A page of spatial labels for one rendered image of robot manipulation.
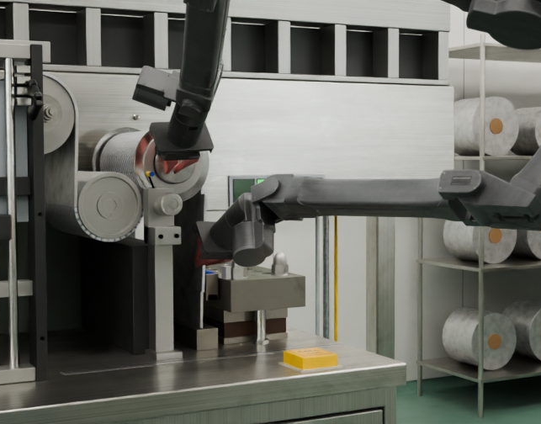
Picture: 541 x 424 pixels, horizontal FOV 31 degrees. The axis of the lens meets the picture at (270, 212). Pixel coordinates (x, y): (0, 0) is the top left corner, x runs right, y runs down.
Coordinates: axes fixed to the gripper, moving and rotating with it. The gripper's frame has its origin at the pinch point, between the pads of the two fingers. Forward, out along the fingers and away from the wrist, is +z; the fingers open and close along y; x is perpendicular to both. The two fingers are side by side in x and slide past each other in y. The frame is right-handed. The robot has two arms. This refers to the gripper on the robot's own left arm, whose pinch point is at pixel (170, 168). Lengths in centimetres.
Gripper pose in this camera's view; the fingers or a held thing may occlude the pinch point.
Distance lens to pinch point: 178.6
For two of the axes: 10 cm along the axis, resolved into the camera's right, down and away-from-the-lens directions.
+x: -3.0, -8.0, 5.2
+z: -3.0, 6.0, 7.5
